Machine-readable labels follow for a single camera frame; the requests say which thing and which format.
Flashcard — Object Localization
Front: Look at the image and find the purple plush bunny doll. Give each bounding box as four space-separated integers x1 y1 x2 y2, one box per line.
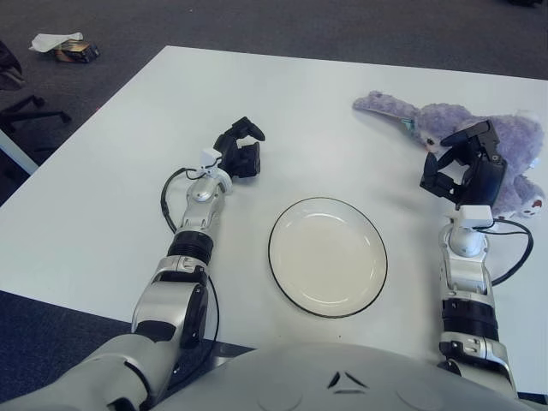
351 89 548 220

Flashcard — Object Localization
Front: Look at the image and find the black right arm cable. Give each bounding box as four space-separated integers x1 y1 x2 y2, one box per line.
487 217 535 286

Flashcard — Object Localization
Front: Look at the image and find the black office chair base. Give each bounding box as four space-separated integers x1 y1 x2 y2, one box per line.
0 94 73 181

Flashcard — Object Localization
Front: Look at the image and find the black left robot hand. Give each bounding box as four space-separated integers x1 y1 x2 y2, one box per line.
212 116 266 181

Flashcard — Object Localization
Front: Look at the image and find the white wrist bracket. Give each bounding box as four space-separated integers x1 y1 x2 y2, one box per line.
447 204 497 235
200 147 235 194

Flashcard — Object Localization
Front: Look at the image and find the black and orange box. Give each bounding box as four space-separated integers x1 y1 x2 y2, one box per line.
53 39 101 64

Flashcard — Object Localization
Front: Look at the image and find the grey robot torso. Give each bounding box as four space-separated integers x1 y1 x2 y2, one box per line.
160 340 548 411

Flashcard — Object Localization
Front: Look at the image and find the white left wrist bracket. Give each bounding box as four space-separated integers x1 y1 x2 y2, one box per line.
200 147 235 194

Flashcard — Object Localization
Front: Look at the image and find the white plate with black rim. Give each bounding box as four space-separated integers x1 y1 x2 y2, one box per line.
268 196 389 319

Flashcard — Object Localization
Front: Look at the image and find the white desk edge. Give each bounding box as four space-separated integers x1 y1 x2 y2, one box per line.
0 127 36 176

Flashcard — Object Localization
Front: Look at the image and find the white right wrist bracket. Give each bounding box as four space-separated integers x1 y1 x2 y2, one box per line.
447 204 497 235

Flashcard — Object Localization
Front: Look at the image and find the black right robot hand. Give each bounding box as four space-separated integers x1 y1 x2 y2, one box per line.
419 119 509 207

